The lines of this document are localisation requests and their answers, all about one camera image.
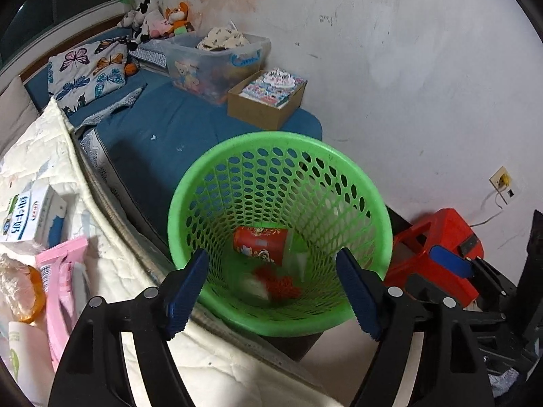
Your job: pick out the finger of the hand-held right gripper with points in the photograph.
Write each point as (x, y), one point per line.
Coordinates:
(416, 284)
(449, 259)

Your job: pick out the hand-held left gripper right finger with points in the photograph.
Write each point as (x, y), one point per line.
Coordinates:
(358, 299)

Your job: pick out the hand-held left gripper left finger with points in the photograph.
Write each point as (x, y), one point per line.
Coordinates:
(186, 294)

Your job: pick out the green plastic mesh basket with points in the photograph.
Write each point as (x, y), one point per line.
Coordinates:
(203, 186)

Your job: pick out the white milk carton box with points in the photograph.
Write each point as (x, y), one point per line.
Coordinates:
(29, 216)

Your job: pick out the red plastic stool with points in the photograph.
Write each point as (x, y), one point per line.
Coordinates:
(445, 229)

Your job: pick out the white crumpled tissue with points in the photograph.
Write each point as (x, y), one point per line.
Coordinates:
(254, 287)

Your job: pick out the clear plastic cup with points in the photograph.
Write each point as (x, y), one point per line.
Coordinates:
(299, 258)

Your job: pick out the red crumpled wrapper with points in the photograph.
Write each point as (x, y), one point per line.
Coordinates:
(282, 286)

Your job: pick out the red paper cup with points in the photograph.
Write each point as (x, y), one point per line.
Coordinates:
(263, 243)

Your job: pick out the pink plastic packet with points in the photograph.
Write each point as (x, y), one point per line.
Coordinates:
(59, 288)

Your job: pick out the blue bed sheet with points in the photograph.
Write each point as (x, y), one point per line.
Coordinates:
(169, 135)

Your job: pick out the clear orange plastic wrapper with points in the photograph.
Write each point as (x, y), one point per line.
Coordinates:
(21, 288)

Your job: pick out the white green packet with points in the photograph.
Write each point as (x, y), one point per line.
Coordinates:
(25, 347)

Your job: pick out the brown cardboard box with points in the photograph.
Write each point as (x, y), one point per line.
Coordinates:
(254, 112)

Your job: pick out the blue white patterned cloth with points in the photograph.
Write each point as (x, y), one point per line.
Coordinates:
(114, 107)

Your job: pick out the white printed quilt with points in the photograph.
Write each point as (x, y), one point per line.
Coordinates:
(34, 157)

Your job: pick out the small orange ball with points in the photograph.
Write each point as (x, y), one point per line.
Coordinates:
(131, 69)

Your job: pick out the clear plastic storage box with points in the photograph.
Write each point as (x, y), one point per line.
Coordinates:
(191, 57)

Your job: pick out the black white patterned cloth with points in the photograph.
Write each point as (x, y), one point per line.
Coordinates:
(148, 56)

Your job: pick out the butterfly print pillow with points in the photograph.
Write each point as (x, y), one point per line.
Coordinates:
(85, 72)

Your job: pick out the cream patterned cloth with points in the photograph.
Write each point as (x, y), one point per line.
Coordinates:
(220, 38)

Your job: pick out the pink plush toy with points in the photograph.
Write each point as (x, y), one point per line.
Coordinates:
(159, 29)

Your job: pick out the brown wooden ledge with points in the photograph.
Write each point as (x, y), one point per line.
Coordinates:
(72, 40)

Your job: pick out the orange fox plush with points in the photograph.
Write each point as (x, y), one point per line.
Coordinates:
(176, 15)

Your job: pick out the grey white plush toy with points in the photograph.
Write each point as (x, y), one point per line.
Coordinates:
(131, 19)

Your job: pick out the black white cow plush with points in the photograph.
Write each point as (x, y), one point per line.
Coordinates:
(149, 12)

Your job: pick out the dark window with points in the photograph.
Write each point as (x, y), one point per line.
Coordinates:
(34, 12)

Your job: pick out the yellowed wall socket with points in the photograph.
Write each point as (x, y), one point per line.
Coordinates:
(499, 177)

